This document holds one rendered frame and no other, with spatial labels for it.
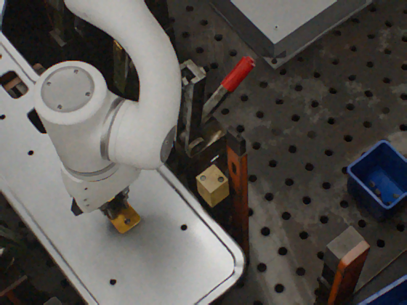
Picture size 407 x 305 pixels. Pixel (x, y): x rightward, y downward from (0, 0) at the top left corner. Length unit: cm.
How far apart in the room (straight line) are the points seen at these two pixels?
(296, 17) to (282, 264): 49
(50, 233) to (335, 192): 58
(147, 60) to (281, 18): 76
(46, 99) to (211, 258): 39
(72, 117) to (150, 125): 9
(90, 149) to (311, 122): 75
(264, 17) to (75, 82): 77
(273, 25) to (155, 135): 75
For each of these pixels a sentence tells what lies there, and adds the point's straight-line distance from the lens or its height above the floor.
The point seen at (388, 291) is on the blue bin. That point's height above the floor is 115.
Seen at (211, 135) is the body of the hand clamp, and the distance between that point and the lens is 119.
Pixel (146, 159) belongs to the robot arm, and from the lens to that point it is 92.
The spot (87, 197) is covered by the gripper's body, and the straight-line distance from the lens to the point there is 107.
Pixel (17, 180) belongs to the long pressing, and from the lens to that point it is 126.
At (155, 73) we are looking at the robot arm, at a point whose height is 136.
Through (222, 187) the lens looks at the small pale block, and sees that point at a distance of 115.
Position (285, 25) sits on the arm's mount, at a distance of 161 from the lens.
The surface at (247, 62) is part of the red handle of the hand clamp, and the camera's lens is 114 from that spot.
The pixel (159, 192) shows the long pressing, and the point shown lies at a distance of 121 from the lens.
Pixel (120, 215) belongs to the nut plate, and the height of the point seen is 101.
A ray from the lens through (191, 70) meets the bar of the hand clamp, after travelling 106.
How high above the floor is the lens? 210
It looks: 63 degrees down
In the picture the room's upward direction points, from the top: 7 degrees counter-clockwise
